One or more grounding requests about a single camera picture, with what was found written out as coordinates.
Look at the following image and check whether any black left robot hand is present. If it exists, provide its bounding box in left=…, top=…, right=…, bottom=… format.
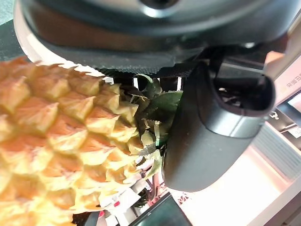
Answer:
left=13, top=0, right=301, bottom=193

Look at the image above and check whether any black flat box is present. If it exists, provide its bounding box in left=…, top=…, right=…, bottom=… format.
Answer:
left=130, top=192, right=192, bottom=226

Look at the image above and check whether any yellow artificial pineapple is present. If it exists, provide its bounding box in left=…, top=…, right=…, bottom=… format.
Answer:
left=0, top=56, right=184, bottom=226

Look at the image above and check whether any grey ribbed panel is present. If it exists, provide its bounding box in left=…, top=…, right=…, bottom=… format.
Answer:
left=253, top=121, right=301, bottom=181

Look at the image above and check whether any white printed carton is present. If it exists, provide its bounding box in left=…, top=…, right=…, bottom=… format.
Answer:
left=263, top=50, right=301, bottom=106

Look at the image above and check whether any dark green mat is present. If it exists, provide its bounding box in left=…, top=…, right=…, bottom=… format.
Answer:
left=0, top=20, right=27, bottom=62

